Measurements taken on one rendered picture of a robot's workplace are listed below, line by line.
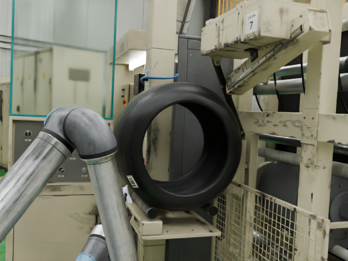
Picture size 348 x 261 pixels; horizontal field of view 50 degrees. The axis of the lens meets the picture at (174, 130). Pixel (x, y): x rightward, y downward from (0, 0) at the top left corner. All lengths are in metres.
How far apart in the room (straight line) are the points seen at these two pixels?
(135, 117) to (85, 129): 0.50
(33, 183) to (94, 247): 0.34
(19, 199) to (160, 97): 0.72
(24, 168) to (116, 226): 0.32
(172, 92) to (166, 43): 0.47
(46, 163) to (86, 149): 0.13
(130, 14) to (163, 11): 10.63
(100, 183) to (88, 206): 1.10
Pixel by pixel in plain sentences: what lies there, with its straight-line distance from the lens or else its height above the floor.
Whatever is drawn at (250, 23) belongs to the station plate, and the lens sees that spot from 1.57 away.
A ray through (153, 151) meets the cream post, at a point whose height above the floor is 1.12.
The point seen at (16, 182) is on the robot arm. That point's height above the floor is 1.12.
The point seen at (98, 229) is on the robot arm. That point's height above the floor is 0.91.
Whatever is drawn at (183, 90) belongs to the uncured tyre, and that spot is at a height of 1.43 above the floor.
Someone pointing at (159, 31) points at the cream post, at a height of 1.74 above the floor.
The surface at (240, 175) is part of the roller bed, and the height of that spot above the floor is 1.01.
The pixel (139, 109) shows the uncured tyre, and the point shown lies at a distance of 1.57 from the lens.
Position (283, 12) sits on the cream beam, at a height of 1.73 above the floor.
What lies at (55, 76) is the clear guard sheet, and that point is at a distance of 2.17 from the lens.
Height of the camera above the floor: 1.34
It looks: 3 degrees down
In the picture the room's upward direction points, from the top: 3 degrees clockwise
